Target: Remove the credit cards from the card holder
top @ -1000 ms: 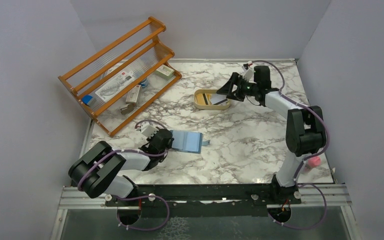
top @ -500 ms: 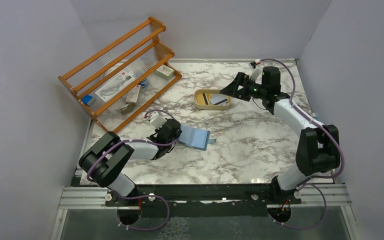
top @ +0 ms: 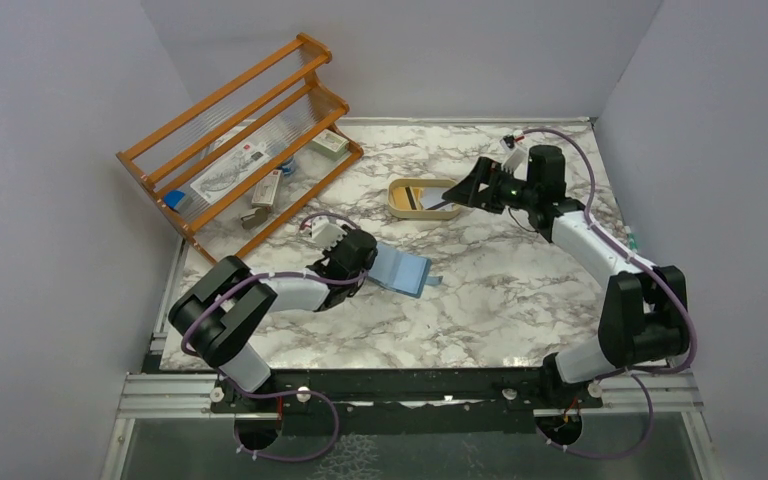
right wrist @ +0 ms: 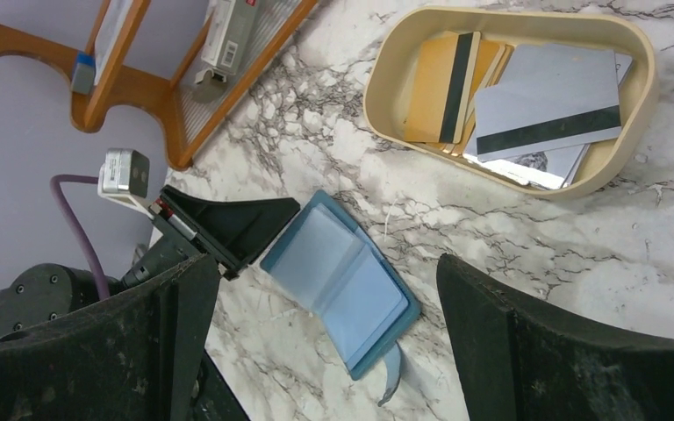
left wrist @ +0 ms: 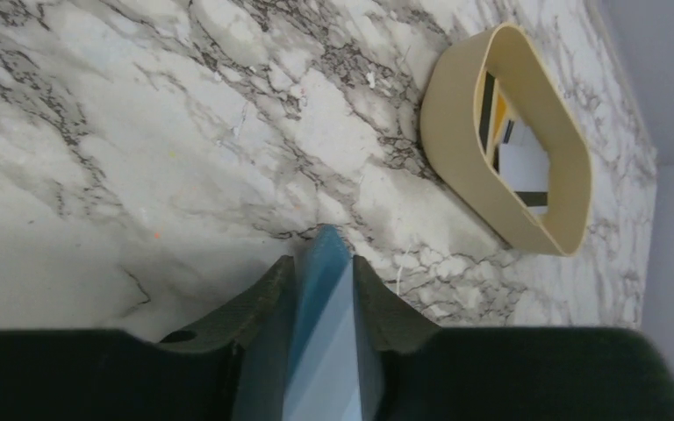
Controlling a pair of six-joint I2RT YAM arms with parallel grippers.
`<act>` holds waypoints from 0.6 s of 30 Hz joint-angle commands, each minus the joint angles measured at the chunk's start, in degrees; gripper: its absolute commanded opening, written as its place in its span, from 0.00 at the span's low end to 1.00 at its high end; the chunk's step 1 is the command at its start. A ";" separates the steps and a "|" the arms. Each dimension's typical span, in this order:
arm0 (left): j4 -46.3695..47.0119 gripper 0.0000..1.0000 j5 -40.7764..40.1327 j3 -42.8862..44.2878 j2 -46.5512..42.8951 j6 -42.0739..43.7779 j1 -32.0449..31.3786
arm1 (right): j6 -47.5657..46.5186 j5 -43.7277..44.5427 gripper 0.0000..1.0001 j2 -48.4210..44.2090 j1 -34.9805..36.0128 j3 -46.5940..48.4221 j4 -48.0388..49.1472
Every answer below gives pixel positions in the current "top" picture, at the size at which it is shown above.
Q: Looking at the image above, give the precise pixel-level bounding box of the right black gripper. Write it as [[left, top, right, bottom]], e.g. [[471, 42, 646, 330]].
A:
[[443, 156, 539, 215]]

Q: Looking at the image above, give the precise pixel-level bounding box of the white card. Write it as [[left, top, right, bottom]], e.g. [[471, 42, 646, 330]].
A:
[[419, 190, 457, 211]]

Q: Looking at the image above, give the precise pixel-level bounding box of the blue leather card holder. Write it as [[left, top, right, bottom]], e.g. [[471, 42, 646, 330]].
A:
[[368, 242, 442, 298]]

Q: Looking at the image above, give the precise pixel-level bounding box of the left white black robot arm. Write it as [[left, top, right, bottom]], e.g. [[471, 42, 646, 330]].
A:
[[167, 228, 377, 411]]

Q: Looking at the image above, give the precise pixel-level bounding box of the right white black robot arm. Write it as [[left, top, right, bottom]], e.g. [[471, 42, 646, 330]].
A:
[[442, 145, 691, 407]]

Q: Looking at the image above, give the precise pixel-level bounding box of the beige oval tray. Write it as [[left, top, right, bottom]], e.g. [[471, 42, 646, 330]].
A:
[[386, 178, 462, 221]]

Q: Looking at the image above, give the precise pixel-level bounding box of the grey metal clip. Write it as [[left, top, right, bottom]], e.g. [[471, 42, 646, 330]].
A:
[[239, 206, 272, 230]]

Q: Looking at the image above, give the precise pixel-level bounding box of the small white red box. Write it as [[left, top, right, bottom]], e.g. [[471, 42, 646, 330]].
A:
[[251, 169, 283, 209]]

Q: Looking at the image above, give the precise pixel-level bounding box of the small white green box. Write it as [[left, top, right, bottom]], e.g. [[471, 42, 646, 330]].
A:
[[308, 129, 349, 160]]

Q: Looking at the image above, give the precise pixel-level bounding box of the orange wooden rack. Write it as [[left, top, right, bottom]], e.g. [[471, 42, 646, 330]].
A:
[[116, 33, 364, 263]]

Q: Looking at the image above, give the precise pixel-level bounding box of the long clear packaged item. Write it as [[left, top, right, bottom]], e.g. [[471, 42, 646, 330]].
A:
[[189, 141, 272, 204]]

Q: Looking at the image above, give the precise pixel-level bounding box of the green white item at edge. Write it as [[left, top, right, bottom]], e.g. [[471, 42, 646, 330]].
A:
[[624, 225, 639, 253]]

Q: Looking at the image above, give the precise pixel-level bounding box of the blue cap item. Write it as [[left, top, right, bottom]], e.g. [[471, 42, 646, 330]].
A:
[[162, 189, 189, 212]]

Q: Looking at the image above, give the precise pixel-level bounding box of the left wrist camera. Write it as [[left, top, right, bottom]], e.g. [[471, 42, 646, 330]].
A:
[[309, 220, 347, 249]]

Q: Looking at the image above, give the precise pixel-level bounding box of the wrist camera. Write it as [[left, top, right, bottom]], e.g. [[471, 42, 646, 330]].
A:
[[309, 220, 347, 249], [500, 134, 528, 173]]

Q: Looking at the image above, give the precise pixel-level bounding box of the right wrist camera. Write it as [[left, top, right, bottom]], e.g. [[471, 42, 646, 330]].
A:
[[500, 134, 528, 173]]

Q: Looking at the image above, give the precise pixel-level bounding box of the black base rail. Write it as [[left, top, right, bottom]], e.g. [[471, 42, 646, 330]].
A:
[[210, 367, 602, 436]]

